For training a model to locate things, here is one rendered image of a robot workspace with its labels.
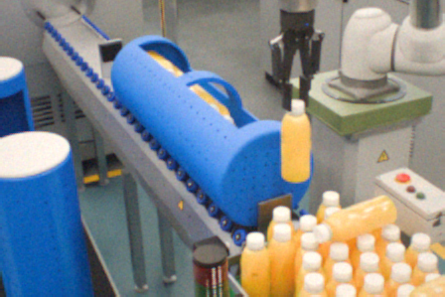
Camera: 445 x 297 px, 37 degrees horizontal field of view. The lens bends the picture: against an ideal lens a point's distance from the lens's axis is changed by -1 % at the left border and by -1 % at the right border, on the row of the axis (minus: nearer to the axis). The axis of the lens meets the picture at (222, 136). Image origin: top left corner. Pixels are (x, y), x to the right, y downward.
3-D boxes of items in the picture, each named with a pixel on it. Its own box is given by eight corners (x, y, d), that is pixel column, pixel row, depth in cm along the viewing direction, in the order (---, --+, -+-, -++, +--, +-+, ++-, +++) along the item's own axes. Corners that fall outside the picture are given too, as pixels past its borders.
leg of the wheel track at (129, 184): (145, 283, 307) (131, 165, 278) (149, 290, 302) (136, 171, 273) (133, 287, 304) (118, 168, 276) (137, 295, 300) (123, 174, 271)
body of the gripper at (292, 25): (304, 0, 148) (303, 40, 152) (271, 6, 145) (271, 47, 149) (324, 8, 142) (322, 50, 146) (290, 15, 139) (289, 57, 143)
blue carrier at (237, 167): (181, 104, 256) (185, 32, 244) (307, 218, 186) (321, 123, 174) (109, 112, 243) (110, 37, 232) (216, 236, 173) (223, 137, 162)
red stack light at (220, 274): (219, 260, 126) (218, 243, 124) (234, 279, 121) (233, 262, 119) (187, 271, 123) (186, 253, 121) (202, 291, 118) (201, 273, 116)
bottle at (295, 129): (301, 166, 167) (301, 100, 159) (315, 179, 161) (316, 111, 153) (276, 173, 165) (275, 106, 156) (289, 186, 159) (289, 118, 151)
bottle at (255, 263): (241, 294, 163) (240, 233, 155) (270, 294, 163) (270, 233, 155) (240, 314, 157) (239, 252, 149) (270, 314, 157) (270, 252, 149)
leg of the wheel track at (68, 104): (83, 186, 385) (69, 85, 357) (86, 191, 381) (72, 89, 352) (74, 189, 383) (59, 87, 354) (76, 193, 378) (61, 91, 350)
